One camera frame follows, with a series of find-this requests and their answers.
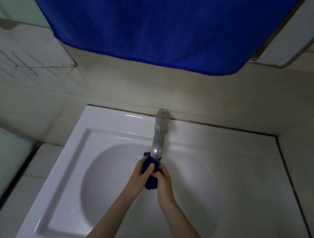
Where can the person's left hand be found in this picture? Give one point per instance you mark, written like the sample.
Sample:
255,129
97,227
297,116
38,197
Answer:
137,179

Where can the person's right hand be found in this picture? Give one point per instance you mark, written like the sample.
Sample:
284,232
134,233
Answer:
165,188

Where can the small blue cleaning cloth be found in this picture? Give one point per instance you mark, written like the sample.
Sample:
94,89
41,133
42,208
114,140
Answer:
149,160

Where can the chrome faucet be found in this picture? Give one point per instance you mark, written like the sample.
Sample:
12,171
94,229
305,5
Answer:
158,137

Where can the white ceramic sink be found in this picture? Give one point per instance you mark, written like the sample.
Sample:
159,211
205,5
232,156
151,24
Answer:
233,171

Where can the person's left forearm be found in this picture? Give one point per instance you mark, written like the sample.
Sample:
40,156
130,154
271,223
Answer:
112,215

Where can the person's right forearm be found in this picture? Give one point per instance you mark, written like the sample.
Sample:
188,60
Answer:
179,220

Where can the frosted glass partition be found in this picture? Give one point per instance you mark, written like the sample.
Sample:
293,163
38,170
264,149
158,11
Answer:
12,157

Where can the large blue towel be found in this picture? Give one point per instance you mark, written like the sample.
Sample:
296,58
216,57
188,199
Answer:
171,32

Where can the white patterned wall cabinet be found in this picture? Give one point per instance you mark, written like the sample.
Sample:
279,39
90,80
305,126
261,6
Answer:
289,39

